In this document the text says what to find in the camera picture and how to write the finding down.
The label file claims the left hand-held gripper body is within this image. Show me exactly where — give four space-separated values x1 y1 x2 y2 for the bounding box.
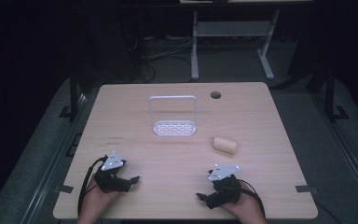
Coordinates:
93 150 132 193

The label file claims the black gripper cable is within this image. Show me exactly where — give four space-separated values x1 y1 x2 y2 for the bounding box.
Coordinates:
76 156 106 217
238 178 267 218

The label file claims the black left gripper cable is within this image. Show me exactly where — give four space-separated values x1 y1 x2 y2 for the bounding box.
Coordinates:
76 156 106 217

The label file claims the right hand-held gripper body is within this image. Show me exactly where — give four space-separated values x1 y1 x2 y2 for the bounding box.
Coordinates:
204 163 244 210

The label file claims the white metal table frame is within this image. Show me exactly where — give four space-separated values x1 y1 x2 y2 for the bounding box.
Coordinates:
190 8 282 82

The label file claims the black metal stand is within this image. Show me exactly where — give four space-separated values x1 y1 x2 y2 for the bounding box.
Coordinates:
307 66 351 123
58 69 90 122

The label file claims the grey table edge bracket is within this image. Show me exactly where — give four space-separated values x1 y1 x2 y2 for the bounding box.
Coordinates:
295 184 319 194
53 184 75 194

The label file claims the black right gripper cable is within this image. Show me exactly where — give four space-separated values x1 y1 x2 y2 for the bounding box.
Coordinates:
238 178 267 218

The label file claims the person's right hand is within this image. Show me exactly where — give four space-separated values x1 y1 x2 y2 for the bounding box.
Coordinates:
220 181 267 219

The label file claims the bundle of floor cables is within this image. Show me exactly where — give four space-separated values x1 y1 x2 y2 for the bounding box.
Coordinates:
122 32 194 83

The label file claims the white plastic rack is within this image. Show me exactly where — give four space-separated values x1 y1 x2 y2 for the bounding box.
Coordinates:
147 94 199 137

